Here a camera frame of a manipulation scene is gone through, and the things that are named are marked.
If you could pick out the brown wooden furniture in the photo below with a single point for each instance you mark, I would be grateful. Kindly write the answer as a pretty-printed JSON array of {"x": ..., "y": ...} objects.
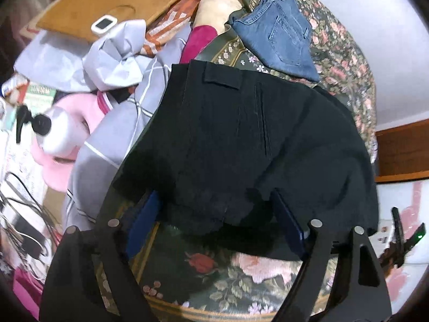
[{"x": 402, "y": 151}]

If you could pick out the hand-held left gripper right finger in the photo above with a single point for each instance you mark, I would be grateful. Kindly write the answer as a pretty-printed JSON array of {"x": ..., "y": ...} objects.
[{"x": 289, "y": 224}]

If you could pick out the blue jeans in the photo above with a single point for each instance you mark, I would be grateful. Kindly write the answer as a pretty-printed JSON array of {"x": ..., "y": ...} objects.
[{"x": 281, "y": 30}]

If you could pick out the green book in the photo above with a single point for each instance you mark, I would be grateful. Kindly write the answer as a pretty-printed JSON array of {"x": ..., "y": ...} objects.
[{"x": 39, "y": 95}]

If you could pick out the pink plush toy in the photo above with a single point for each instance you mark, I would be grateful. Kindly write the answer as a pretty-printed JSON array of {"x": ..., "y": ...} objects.
[{"x": 67, "y": 130}]

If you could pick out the small white device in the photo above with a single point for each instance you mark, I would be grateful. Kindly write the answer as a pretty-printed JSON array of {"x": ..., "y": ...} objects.
[{"x": 104, "y": 24}]

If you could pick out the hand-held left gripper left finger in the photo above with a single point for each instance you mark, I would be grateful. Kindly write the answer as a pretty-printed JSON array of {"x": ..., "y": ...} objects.
[{"x": 143, "y": 223}]

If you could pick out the crumpled grey cloth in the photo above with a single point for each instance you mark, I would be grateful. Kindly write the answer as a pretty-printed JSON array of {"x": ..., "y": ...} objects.
[{"x": 114, "y": 57}]

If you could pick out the dark floral blanket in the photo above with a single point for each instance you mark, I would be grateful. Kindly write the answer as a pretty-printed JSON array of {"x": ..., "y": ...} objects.
[{"x": 221, "y": 275}]

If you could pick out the magenta cloth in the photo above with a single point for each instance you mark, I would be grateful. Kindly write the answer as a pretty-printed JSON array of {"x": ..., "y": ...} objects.
[{"x": 28, "y": 291}]

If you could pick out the black pants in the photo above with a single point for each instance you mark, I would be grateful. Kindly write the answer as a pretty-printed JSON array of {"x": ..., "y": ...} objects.
[{"x": 241, "y": 134}]

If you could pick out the pale grey sheet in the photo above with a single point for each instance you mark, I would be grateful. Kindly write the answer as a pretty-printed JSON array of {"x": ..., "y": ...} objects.
[{"x": 50, "y": 60}]

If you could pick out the cream and magenta pillow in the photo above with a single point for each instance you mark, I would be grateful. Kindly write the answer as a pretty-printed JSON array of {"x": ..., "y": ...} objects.
[{"x": 211, "y": 16}]

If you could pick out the black clip mount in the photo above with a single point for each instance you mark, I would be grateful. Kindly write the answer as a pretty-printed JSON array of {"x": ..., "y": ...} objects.
[{"x": 37, "y": 122}]

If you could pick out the orange patterned cloth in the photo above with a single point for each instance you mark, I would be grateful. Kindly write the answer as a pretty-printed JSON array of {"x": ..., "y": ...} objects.
[{"x": 167, "y": 26}]

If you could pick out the grey checked duvet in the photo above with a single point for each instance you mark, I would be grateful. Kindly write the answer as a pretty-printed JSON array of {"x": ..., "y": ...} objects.
[{"x": 110, "y": 141}]

